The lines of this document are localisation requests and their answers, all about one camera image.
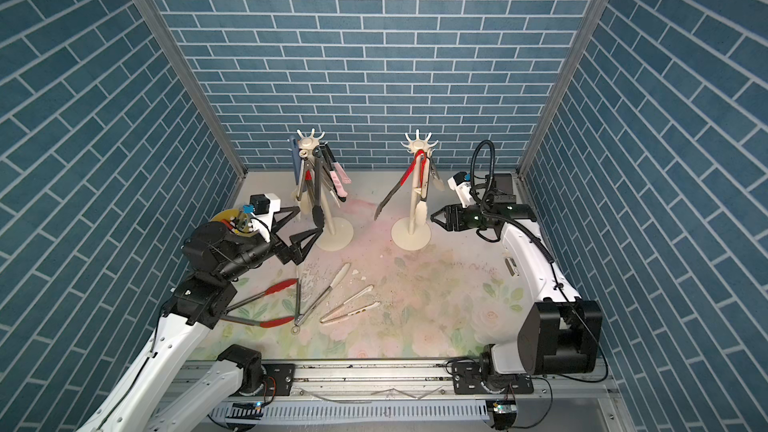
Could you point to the red tipped steel tongs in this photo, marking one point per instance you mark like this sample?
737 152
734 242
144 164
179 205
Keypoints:
260 311

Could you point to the cream utensil rack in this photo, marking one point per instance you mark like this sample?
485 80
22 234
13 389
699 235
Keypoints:
405 233
338 231

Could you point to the blue cream tongs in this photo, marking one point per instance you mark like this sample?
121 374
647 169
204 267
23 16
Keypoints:
295 158

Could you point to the steel tongs white tips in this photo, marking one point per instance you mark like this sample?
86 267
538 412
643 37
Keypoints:
302 317

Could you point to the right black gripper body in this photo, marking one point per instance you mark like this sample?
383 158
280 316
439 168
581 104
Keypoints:
473 218

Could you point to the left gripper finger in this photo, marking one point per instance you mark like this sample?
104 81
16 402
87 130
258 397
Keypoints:
283 216
300 244

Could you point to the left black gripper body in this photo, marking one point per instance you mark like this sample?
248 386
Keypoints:
279 250

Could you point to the small grey clip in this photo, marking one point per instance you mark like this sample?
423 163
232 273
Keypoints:
511 266

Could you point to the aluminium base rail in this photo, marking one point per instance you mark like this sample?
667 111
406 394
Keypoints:
330 392

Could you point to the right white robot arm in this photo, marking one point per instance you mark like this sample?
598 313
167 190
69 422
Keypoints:
561 331

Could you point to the black steel tongs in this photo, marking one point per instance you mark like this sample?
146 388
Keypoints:
320 175

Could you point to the small white tongs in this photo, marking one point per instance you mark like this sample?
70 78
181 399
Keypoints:
344 311

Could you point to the steel tongs cream tips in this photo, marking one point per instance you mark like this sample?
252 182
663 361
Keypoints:
303 195

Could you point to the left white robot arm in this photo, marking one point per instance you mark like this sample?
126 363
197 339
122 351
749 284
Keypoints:
217 257

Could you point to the yellow cup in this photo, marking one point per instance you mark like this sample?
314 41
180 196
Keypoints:
233 219

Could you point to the steel tongs cream ends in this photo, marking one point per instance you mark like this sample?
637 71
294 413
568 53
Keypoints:
429 172

